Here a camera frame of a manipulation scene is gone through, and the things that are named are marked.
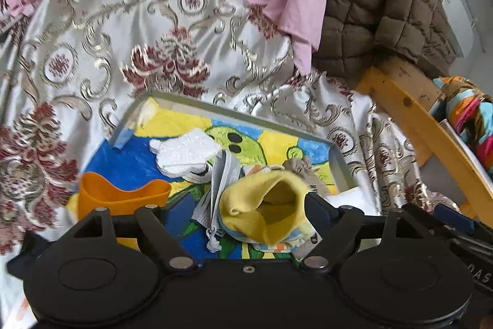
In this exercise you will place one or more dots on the yellow striped sock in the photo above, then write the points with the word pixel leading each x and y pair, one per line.
pixel 266 208

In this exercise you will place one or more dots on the blue surgical face mask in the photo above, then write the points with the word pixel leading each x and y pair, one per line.
pixel 225 171

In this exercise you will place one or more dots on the silver floral satin bedspread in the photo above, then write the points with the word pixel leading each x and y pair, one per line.
pixel 135 43

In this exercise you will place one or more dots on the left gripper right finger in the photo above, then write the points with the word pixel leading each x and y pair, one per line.
pixel 338 228

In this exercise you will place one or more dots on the white towel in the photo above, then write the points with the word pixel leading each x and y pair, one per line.
pixel 358 198

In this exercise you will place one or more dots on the black small object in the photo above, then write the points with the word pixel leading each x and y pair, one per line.
pixel 33 245

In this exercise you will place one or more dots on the colourful striped fabric bundle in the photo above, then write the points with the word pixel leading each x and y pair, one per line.
pixel 469 112

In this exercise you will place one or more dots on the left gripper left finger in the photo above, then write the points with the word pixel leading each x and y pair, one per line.
pixel 157 243

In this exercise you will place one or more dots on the orange silicone cup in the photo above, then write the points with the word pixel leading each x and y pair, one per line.
pixel 96 191

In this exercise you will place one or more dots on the metal tray with cartoon picture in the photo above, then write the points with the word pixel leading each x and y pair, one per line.
pixel 126 162

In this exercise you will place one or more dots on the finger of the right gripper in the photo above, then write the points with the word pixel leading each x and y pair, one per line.
pixel 454 219
pixel 434 226

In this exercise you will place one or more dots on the white sponge pad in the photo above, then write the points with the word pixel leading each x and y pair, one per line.
pixel 176 157

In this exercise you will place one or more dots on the beige drawstring pouch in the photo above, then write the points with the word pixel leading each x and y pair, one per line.
pixel 302 167

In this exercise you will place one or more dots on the brown quilted jacket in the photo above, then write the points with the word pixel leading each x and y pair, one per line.
pixel 359 33

